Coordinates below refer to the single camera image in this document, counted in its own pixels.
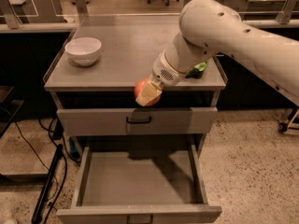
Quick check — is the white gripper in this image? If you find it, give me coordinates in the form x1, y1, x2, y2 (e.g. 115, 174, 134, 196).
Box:
135, 49, 191, 107

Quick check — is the red apple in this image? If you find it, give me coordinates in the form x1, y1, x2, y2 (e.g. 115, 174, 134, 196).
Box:
134, 78, 163, 107

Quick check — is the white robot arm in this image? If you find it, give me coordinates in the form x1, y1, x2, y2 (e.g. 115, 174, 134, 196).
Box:
135, 0, 299, 106

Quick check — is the wheeled robot base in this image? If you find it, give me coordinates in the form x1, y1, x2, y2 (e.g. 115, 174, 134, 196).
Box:
278, 107, 299, 133

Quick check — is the closed top drawer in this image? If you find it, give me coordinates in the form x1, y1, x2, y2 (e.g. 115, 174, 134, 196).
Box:
57, 107, 218, 136

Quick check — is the grey metal drawer cabinet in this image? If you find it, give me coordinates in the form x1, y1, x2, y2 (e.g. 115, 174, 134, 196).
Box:
43, 14, 228, 224

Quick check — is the open middle drawer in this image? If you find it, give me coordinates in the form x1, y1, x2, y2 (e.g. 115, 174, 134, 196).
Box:
57, 145, 221, 224

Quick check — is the green snack bag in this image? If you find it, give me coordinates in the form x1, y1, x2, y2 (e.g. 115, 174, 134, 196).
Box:
186, 62, 207, 78

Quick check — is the white ceramic bowl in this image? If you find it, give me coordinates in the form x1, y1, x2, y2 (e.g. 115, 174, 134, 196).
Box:
64, 37, 102, 66

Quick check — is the dark side table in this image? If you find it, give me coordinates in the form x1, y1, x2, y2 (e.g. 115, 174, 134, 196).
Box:
0, 86, 24, 138

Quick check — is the clear acrylic barrier panel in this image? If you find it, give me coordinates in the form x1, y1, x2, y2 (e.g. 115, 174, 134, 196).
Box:
0, 0, 298, 30

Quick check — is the black bar on floor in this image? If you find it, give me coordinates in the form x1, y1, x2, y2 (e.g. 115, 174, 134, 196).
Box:
31, 145, 63, 224

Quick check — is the white horizontal rail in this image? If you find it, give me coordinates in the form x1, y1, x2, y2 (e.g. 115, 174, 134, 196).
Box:
244, 20, 299, 29

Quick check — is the black cable on floor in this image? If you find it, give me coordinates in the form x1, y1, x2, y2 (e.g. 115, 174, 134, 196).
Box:
13, 118, 81, 224

